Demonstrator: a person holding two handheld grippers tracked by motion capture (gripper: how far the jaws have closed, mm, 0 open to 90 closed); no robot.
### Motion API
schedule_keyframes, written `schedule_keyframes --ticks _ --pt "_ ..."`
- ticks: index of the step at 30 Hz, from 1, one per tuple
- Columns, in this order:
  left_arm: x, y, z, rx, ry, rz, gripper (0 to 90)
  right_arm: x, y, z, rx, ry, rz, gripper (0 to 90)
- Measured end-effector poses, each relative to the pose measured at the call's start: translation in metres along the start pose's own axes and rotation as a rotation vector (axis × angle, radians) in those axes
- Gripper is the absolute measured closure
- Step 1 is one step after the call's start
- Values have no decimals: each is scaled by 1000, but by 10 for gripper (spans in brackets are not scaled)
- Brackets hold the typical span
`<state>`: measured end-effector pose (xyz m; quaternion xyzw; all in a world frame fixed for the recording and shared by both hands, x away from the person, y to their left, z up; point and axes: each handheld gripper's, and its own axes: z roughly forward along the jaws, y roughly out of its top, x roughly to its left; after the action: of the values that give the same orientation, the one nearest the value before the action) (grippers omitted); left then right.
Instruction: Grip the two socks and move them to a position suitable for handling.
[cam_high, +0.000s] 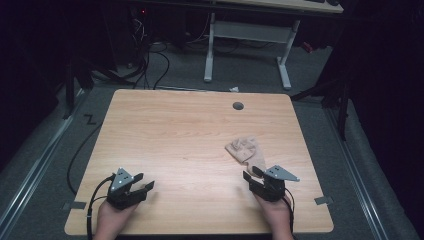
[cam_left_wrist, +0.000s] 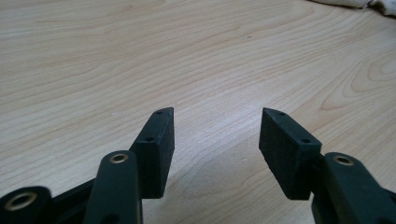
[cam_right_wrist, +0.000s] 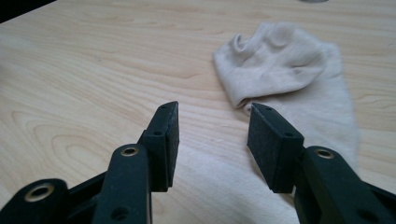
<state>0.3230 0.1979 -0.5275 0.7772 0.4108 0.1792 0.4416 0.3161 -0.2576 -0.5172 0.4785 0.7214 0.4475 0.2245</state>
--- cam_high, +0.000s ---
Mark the white desk frame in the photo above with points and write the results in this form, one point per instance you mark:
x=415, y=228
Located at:
x=250, y=31

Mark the grey tape strip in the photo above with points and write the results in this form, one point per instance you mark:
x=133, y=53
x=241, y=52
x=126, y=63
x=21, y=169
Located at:
x=75, y=205
x=323, y=200

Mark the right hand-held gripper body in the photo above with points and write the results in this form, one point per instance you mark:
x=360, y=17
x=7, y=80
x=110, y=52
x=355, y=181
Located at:
x=271, y=185

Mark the crumpled white paper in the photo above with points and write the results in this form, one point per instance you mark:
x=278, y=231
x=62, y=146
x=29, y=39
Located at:
x=234, y=89

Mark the metal floor rail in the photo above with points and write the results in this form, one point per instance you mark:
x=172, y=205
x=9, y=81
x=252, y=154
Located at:
x=36, y=166
x=353, y=173

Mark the small red object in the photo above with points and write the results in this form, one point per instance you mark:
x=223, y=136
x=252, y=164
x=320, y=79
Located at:
x=307, y=46

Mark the person's right hand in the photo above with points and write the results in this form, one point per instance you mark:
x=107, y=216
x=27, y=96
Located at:
x=275, y=216

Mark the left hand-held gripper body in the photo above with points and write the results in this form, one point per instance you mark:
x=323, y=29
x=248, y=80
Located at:
x=120, y=186

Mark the black tripod stand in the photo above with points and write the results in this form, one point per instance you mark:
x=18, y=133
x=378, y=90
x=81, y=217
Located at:
x=336, y=96
x=75, y=83

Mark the beige sock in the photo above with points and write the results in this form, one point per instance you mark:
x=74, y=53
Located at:
x=245, y=150

